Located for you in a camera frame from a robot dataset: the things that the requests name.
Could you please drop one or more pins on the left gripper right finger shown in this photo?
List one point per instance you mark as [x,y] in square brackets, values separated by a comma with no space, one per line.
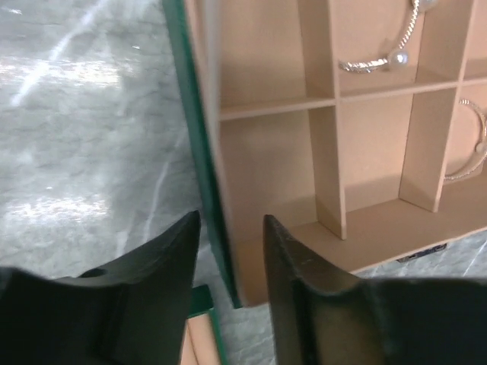
[322,314]

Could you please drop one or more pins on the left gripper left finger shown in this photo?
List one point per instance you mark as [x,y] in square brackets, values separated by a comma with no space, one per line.
[131,310]

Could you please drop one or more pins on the green jewelry tray insert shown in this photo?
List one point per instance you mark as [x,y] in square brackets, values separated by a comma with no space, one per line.
[202,342]

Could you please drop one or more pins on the green jewelry box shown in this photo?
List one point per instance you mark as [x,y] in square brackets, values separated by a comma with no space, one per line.
[352,165]

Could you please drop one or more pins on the silver pearl bangle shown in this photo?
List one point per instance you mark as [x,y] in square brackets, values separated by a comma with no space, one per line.
[479,151]
[376,34]

